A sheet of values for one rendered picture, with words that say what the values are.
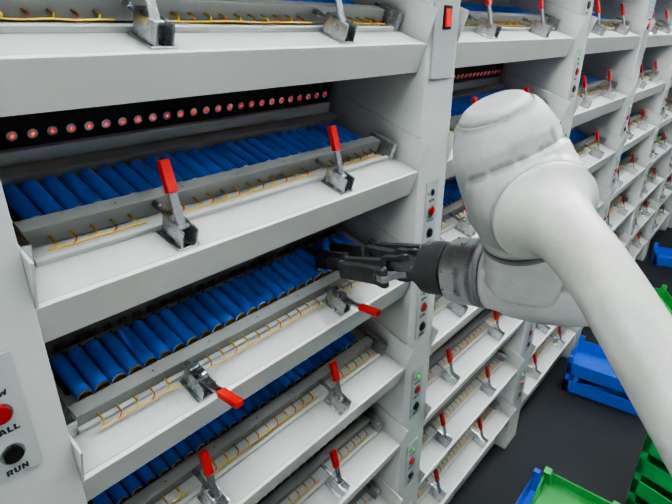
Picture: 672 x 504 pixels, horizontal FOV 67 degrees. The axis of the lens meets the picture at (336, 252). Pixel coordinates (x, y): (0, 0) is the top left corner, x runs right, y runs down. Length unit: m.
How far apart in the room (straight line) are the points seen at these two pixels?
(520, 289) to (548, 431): 1.56
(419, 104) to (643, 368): 0.56
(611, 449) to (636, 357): 1.72
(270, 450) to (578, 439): 1.47
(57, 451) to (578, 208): 0.52
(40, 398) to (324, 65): 0.47
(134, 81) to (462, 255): 0.42
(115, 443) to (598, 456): 1.74
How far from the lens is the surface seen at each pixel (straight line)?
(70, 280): 0.53
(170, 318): 0.73
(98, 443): 0.64
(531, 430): 2.12
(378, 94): 0.91
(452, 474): 1.68
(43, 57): 0.47
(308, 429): 0.90
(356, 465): 1.11
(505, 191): 0.49
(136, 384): 0.65
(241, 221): 0.62
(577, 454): 2.08
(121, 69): 0.50
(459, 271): 0.66
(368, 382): 0.99
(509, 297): 0.62
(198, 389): 0.66
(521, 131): 0.49
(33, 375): 0.53
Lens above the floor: 1.35
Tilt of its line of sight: 23 degrees down
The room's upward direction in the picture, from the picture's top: straight up
